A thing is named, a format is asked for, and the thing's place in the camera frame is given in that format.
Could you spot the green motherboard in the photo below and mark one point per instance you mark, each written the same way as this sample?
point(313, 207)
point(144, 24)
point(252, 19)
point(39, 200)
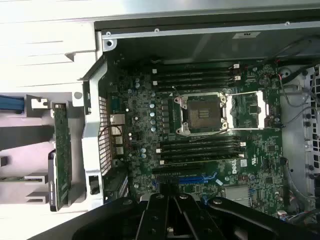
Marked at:
point(262, 155)

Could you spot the RAM slot with black clips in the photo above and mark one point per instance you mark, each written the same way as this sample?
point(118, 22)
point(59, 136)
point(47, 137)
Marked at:
point(200, 140)
point(200, 153)
point(195, 88)
point(195, 74)

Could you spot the coin cell battery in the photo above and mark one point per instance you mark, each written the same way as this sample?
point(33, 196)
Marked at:
point(264, 80)

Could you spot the metal drive cage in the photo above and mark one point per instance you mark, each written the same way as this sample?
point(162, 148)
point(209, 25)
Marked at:
point(295, 150)

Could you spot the grey parts rack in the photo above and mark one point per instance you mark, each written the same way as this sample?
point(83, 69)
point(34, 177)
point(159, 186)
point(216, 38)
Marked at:
point(25, 155)

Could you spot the blue expansion slot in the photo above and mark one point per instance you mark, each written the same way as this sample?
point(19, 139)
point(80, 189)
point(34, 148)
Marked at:
point(190, 180)

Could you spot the blue disk carrier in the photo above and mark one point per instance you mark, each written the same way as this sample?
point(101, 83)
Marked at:
point(10, 103)

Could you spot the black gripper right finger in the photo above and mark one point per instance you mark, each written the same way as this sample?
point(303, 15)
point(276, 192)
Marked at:
point(190, 220)

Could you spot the silver chipset heat sink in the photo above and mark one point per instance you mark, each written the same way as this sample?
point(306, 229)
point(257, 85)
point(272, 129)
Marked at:
point(237, 192)

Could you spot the silver port block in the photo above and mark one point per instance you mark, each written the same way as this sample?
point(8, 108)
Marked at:
point(120, 150)
point(117, 140)
point(117, 119)
point(117, 131)

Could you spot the CPU socket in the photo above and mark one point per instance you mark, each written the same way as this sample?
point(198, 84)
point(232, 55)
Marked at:
point(202, 112)

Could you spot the thin locking lever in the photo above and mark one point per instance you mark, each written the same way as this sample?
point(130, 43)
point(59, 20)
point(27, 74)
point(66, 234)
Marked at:
point(173, 87)

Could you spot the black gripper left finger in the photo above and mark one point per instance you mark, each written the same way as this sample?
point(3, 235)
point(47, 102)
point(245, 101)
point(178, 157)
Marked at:
point(155, 217)

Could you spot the white label sticker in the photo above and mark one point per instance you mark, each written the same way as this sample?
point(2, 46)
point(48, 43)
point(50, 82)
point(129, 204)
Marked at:
point(246, 35)

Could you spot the open PC case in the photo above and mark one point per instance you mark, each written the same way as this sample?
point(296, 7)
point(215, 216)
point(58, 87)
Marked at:
point(200, 47)

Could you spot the long black expansion slot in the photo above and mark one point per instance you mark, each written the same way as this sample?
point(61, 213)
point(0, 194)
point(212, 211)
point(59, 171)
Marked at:
point(175, 170)

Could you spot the metal socket cover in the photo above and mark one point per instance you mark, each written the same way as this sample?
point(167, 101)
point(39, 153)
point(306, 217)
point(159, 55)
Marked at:
point(260, 110)

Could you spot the blue serial port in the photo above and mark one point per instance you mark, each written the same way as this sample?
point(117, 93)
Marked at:
point(115, 102)

